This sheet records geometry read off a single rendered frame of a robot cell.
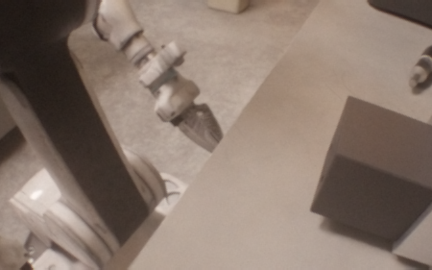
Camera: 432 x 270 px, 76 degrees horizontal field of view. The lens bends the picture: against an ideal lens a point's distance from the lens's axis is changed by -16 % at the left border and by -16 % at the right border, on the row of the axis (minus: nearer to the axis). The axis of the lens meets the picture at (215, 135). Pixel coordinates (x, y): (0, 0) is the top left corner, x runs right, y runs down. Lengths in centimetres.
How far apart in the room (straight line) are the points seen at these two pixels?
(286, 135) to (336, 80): 12
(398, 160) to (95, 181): 46
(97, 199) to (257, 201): 36
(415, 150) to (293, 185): 10
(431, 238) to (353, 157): 8
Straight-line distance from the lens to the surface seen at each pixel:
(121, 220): 60
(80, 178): 53
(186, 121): 64
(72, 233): 58
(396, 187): 19
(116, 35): 65
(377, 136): 20
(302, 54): 42
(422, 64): 45
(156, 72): 62
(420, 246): 23
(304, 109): 33
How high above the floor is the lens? 110
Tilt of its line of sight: 44 degrees down
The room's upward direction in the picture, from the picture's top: 3 degrees clockwise
